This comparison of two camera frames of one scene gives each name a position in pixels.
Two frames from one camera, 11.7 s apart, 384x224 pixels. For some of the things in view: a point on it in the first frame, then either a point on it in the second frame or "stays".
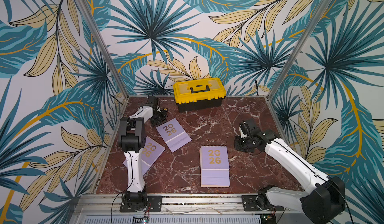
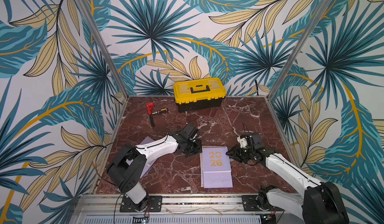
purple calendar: (174, 134) to (216, 167)
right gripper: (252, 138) to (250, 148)
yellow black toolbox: (199, 94) stays
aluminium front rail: (105, 209) stays
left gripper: (164, 118) to (199, 149)
